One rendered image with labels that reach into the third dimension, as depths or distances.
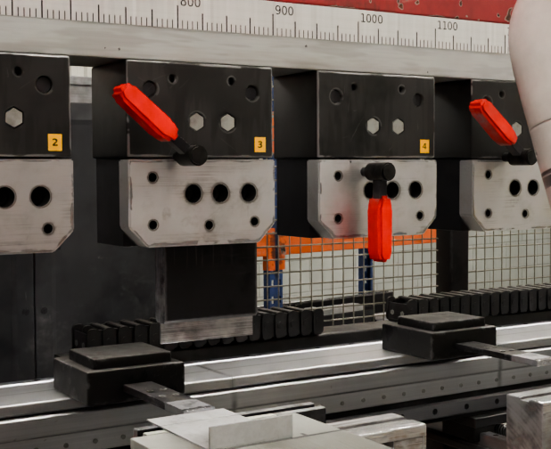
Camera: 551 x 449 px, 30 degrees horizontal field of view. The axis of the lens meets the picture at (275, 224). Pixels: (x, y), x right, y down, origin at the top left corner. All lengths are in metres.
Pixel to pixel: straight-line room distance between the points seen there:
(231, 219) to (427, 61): 0.29
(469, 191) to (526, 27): 0.38
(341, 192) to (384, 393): 0.48
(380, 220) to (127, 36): 0.30
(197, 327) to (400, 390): 0.52
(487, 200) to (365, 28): 0.24
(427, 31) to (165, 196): 0.35
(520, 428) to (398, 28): 0.51
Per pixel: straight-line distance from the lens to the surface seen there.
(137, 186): 0.90
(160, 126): 0.87
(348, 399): 1.39
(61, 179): 0.87
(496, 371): 1.56
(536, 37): 0.77
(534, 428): 1.26
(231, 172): 0.94
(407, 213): 1.06
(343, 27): 1.03
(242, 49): 0.96
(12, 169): 0.86
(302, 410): 1.05
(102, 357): 1.16
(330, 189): 1.00
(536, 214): 1.19
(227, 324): 1.00
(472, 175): 1.12
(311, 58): 1.00
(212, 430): 0.90
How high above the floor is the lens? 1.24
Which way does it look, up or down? 3 degrees down
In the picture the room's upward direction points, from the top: straight up
